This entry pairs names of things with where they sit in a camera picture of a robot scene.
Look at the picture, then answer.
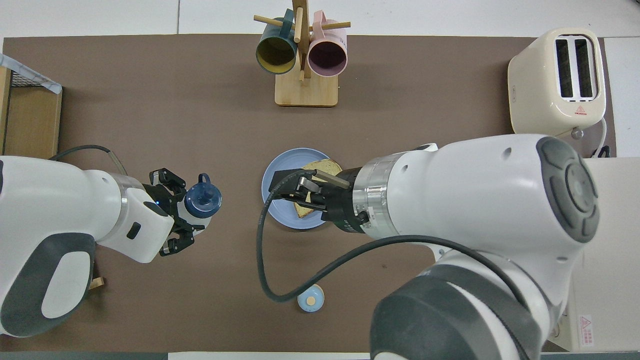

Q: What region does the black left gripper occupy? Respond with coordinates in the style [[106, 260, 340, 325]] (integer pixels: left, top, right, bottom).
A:
[[142, 168, 207, 258]]

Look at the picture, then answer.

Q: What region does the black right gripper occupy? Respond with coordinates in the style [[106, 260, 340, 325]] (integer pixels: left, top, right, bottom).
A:
[[268, 166, 365, 236]]

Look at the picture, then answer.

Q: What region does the white seasoning bottle blue cap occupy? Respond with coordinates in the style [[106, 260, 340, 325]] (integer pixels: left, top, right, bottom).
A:
[[177, 173, 223, 232]]

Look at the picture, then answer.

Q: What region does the toasted bread slice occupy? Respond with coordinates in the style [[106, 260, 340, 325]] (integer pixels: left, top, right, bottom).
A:
[[295, 159, 344, 219]]

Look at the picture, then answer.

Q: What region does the blue round plate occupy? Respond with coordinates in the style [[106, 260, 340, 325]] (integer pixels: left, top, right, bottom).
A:
[[261, 148, 346, 231]]

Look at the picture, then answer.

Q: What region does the brown table mat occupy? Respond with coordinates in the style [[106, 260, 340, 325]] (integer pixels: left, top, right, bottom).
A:
[[0, 34, 618, 353]]

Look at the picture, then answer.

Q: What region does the wooden mug tree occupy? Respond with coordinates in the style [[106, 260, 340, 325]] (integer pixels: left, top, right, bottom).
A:
[[253, 0, 352, 108]]

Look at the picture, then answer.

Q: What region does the small blue call bell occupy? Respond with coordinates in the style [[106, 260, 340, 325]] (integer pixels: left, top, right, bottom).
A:
[[297, 283, 326, 313]]

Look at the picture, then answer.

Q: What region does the pink mug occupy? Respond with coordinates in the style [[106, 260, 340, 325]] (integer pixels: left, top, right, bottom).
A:
[[307, 10, 348, 78]]

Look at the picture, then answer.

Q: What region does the dark teal mug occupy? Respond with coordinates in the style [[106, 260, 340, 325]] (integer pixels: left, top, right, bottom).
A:
[[255, 8, 299, 76]]

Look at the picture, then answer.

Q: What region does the pale patterned cloth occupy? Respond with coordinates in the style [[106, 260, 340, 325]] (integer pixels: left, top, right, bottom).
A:
[[0, 52, 63, 95]]

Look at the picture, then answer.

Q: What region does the cream two-slot toaster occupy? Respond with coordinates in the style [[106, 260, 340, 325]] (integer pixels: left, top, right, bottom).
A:
[[507, 27, 607, 146]]

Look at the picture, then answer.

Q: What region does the white toaster oven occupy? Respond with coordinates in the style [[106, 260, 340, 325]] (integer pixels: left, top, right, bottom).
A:
[[550, 157, 640, 353]]

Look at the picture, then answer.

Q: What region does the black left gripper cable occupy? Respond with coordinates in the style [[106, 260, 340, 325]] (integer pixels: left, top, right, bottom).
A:
[[50, 144, 129, 176]]

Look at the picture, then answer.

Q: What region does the wooden shelf with wire basket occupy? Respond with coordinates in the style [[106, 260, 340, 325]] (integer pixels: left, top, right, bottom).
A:
[[0, 67, 63, 161]]

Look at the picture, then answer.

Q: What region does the toaster power cord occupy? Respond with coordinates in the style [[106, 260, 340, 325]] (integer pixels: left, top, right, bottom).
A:
[[591, 116, 612, 159]]

